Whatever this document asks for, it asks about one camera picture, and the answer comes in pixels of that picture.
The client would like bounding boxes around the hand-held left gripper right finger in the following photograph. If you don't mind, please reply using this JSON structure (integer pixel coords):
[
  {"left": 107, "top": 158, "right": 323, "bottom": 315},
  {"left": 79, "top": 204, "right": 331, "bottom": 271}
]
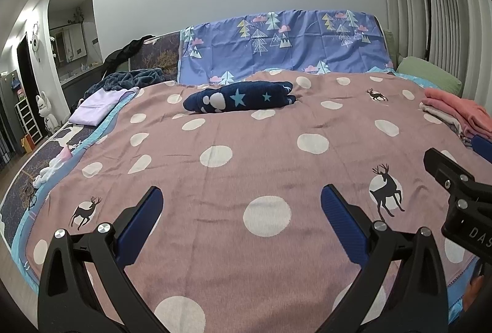
[{"left": 319, "top": 184, "right": 448, "bottom": 333}]

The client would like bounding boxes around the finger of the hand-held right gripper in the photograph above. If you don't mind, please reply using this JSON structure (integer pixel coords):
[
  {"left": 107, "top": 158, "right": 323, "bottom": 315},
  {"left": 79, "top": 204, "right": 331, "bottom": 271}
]
[
  {"left": 471, "top": 135, "right": 492, "bottom": 158},
  {"left": 423, "top": 149, "right": 492, "bottom": 203}
]

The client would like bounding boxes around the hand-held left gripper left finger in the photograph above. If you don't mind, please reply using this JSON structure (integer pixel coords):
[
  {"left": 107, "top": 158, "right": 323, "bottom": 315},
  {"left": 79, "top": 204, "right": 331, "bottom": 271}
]
[{"left": 37, "top": 186, "right": 164, "bottom": 333}]

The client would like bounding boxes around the navy star-print fleece pajama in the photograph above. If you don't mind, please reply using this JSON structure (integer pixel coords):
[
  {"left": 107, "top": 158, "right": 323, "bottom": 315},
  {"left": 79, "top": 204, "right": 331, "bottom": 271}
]
[{"left": 183, "top": 80, "right": 297, "bottom": 114}]

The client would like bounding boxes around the grey patterned folded garment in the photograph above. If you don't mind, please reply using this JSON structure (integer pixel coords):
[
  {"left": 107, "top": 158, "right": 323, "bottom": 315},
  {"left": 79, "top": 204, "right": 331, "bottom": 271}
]
[{"left": 457, "top": 127, "right": 479, "bottom": 149}]

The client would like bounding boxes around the dusty pink folded garment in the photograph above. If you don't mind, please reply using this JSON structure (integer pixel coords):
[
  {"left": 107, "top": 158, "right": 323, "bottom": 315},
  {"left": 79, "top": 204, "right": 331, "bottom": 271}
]
[{"left": 457, "top": 108, "right": 492, "bottom": 138}]

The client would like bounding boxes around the coral pink folded garment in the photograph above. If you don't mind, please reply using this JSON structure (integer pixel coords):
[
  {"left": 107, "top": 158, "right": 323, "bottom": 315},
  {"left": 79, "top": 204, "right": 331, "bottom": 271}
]
[{"left": 423, "top": 87, "right": 489, "bottom": 122}]

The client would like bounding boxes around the large green pillow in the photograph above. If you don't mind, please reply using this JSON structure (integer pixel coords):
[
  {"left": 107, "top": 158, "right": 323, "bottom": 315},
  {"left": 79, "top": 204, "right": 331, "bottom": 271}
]
[{"left": 396, "top": 56, "right": 462, "bottom": 96}]

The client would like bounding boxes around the white and pink soft toy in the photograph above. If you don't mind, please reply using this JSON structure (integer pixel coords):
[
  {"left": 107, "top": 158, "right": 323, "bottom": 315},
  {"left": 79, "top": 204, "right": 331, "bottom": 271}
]
[{"left": 33, "top": 147, "right": 73, "bottom": 188}]

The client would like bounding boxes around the pink white-dotted blanket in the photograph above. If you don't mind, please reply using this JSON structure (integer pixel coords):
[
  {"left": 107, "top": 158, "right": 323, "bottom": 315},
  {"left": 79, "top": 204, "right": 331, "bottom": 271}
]
[{"left": 11, "top": 70, "right": 492, "bottom": 333}]

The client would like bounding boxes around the lavender folded cloth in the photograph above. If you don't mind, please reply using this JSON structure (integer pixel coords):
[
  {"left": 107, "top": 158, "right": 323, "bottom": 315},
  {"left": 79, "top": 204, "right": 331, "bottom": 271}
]
[{"left": 69, "top": 87, "right": 139, "bottom": 127}]

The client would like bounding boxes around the pale pleated curtain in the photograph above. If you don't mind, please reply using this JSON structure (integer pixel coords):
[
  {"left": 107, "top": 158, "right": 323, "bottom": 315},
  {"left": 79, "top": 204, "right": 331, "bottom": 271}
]
[{"left": 373, "top": 0, "right": 492, "bottom": 107}]

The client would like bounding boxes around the dark blue-grey fleece throw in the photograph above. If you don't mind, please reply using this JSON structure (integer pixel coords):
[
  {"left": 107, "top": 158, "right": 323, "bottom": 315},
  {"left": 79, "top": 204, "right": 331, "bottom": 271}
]
[{"left": 82, "top": 67, "right": 166, "bottom": 97}]

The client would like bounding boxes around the white cat figurine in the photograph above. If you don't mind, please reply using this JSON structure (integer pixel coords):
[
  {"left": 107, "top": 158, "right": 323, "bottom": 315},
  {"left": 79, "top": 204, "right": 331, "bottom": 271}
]
[{"left": 35, "top": 91, "right": 58, "bottom": 134}]

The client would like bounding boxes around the grey counter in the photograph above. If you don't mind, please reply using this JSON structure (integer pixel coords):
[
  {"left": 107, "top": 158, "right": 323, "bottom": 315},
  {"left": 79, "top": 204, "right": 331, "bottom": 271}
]
[{"left": 58, "top": 62, "right": 106, "bottom": 88}]

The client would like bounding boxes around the dark tree-print cover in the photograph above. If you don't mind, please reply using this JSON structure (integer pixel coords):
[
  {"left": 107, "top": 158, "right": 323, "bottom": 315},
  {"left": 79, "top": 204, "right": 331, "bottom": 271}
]
[{"left": 129, "top": 31, "right": 181, "bottom": 82}]

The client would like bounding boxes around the black garment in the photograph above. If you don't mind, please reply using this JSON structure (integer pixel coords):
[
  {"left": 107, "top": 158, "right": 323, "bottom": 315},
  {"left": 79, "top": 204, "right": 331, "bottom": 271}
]
[{"left": 104, "top": 35, "right": 156, "bottom": 72}]

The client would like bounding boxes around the purple tree-print sheet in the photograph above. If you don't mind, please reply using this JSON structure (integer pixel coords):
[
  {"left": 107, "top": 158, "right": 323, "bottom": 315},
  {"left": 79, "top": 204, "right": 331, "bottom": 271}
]
[{"left": 179, "top": 9, "right": 396, "bottom": 85}]

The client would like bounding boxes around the white wire rack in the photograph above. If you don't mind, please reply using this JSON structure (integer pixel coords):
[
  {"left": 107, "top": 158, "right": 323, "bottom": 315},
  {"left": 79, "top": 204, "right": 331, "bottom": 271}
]
[{"left": 14, "top": 99, "right": 43, "bottom": 145}]

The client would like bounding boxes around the mirrored wall cabinet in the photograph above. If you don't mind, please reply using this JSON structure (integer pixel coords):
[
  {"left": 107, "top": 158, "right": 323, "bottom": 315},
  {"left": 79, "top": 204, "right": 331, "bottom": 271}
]
[{"left": 50, "top": 23, "right": 87, "bottom": 65}]

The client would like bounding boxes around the white bear wall decoration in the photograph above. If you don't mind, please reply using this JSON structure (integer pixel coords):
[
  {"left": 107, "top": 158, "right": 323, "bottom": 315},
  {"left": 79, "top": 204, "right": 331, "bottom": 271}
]
[{"left": 28, "top": 22, "right": 41, "bottom": 61}]

